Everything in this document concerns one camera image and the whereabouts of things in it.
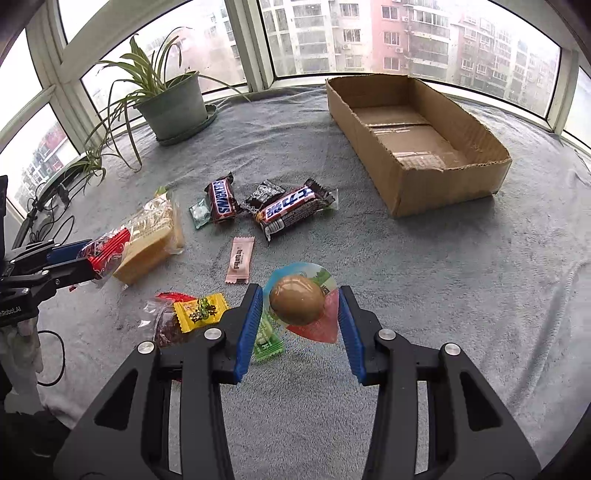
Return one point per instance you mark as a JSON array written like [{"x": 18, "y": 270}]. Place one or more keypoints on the yellow candy packet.
[{"x": 200, "y": 312}]

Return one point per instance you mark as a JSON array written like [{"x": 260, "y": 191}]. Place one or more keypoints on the small black candy wrapper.
[{"x": 266, "y": 192}]

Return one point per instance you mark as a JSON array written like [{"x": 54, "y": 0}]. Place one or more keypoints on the red striped snack packet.
[{"x": 105, "y": 255}]

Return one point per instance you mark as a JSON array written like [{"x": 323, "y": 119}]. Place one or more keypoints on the open cardboard box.
[{"x": 421, "y": 149}]

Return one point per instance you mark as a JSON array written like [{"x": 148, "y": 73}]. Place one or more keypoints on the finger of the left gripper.
[
  {"x": 54, "y": 277},
  {"x": 66, "y": 252}
]

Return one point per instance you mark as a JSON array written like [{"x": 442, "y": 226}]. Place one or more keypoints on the green potted spider plant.
[{"x": 173, "y": 107}]

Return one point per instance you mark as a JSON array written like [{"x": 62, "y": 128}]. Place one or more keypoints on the large Snickers bar Chinese label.
[{"x": 295, "y": 206}]

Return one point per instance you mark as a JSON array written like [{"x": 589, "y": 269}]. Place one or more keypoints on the packaged braised egg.
[{"x": 304, "y": 298}]

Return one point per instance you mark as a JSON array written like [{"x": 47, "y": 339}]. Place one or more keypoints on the pink snack sachet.
[{"x": 240, "y": 260}]

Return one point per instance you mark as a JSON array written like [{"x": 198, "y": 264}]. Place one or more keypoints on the red jujube snack bag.
[{"x": 160, "y": 322}]

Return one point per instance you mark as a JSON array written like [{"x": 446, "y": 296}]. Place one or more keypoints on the small teal candy packet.
[{"x": 200, "y": 213}]

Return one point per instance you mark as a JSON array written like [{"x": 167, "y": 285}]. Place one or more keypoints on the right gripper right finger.
[{"x": 437, "y": 416}]

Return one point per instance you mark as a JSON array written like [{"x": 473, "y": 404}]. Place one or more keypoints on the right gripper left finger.
[{"x": 124, "y": 432}]

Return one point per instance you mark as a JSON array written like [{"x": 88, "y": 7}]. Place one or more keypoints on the brown Snickers bar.
[{"x": 221, "y": 199}]

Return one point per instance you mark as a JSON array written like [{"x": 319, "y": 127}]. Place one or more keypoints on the white gloved left hand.
[{"x": 21, "y": 356}]

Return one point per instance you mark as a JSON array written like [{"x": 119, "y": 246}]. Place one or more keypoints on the bagged sliced bread loaf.
[{"x": 155, "y": 235}]

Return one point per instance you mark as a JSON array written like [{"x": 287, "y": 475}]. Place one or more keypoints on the green candy packet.
[{"x": 267, "y": 345}]

